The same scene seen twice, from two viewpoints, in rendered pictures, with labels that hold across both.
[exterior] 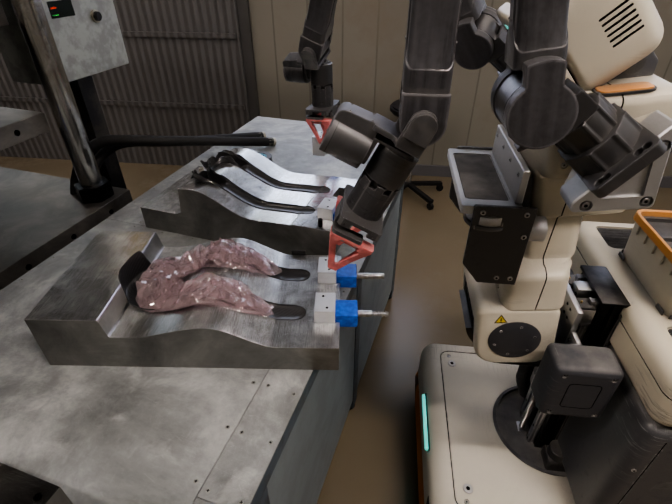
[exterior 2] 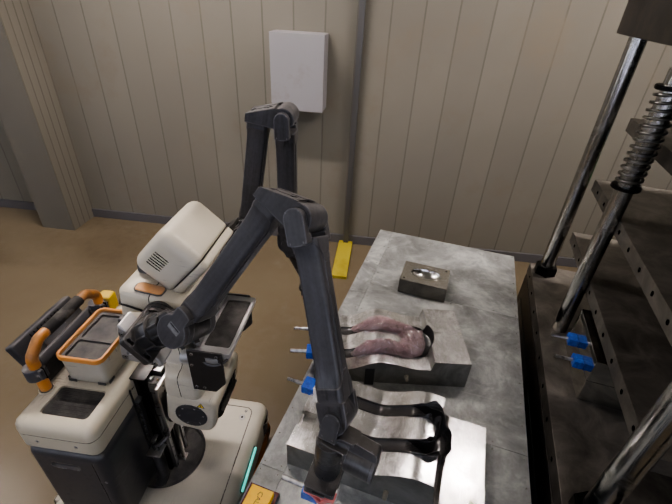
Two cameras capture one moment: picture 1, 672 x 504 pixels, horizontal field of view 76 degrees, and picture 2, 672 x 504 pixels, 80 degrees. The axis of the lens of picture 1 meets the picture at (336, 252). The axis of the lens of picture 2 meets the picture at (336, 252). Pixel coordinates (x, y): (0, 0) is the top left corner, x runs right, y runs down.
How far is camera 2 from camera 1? 1.70 m
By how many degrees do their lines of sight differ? 112
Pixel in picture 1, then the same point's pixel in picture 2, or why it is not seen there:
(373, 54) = not seen: outside the picture
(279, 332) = (346, 321)
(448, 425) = (236, 455)
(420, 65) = not seen: hidden behind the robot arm
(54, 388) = not seen: hidden behind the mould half
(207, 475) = (363, 297)
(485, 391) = (193, 483)
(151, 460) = (383, 301)
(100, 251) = (455, 346)
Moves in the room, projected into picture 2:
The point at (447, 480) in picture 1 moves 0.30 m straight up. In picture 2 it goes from (251, 422) to (247, 376)
